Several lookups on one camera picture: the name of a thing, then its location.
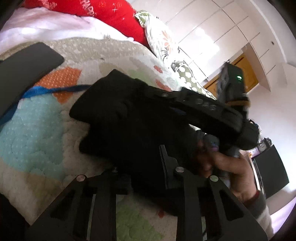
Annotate person's right hand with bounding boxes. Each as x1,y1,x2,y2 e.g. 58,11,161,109
197,140,259,204

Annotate black television screen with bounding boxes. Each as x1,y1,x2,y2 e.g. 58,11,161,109
252,145,290,199

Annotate floral white pillow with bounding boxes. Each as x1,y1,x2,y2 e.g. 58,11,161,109
134,10,181,66

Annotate green sheep-print bolster pillow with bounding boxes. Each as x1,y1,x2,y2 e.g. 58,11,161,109
171,61,216,100

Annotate white wardrobe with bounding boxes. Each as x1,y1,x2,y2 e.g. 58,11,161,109
131,1,287,88

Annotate grey sleeve right forearm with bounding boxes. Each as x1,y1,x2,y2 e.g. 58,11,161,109
244,190,274,240

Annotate red pillow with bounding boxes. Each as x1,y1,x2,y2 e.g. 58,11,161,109
23,0,149,48

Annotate black tablet device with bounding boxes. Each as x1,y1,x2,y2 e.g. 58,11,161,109
1,42,65,116

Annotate white bed sheet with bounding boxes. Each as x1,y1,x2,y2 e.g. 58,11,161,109
1,8,134,53

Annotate black desk clock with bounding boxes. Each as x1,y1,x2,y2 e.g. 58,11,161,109
257,138,273,153

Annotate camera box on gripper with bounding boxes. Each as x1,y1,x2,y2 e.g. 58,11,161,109
217,62,250,108

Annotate black pants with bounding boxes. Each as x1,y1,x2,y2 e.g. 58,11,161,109
69,70,207,207

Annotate blue lanyard strap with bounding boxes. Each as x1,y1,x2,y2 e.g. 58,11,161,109
0,84,92,127

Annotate patchwork quilted bedspread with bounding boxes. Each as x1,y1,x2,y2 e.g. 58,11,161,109
1,38,177,240

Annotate wooden bedroom door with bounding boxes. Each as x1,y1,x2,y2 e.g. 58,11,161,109
203,53,260,98

